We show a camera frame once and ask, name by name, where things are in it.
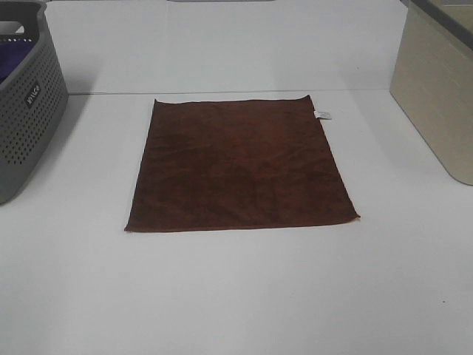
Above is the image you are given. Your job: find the purple cloth in basket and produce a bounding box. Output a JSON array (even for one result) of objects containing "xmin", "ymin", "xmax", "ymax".
[{"xmin": 0, "ymin": 41, "xmax": 34, "ymax": 82}]

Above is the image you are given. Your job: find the beige storage bin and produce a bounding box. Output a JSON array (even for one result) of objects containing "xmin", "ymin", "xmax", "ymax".
[{"xmin": 389, "ymin": 1, "xmax": 472, "ymax": 185}]

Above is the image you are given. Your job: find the grey perforated laundry basket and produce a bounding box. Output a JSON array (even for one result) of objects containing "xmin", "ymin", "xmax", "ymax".
[{"xmin": 1, "ymin": 1, "xmax": 69, "ymax": 203}]

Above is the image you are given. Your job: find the brown towel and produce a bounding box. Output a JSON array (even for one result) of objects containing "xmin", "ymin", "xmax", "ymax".
[{"xmin": 126, "ymin": 96, "xmax": 358, "ymax": 232}]

